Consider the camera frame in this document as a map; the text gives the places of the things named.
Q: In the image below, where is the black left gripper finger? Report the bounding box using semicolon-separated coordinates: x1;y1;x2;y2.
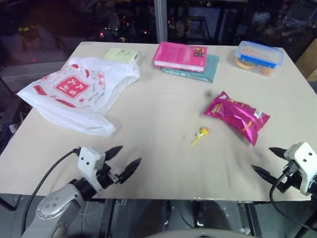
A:
105;145;124;163
116;157;142;184

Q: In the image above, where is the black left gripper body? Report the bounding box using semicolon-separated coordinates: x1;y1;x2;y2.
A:
95;162;120;192

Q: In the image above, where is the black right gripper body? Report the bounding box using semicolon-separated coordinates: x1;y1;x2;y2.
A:
274;161;302;193

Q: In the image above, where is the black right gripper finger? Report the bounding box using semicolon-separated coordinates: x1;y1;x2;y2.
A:
251;164;276;185
268;147;288;160

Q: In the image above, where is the pink snack packet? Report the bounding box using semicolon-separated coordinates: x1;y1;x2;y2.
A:
204;91;271;147

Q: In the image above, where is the white red-printed plastic bag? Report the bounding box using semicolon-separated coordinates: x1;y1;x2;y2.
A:
16;57;141;137

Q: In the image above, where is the yellow lollipop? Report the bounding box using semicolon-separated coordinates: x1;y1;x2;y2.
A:
190;126;210;147

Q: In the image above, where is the brown cardboard box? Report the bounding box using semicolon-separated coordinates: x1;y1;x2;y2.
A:
295;37;317;81

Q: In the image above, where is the clear blue-lidded food container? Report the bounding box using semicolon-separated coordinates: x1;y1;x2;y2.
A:
231;40;283;78

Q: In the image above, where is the light green pouch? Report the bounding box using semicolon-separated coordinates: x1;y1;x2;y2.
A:
102;48;140;66

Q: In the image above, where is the teal book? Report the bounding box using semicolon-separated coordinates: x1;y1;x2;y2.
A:
161;54;220;83

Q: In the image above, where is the pink book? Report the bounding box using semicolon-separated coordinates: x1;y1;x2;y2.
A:
152;41;209;73

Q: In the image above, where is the grey metal pillar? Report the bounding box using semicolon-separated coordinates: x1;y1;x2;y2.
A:
153;0;169;44

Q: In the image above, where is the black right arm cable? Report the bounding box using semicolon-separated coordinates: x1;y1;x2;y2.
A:
269;160;317;234

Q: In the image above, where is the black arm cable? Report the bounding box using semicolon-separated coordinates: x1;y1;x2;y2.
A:
269;160;317;234
21;147;80;235

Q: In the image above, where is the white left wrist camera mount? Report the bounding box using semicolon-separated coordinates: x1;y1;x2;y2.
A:
77;146;106;194

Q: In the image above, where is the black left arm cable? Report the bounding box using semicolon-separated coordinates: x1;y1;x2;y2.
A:
21;147;80;235

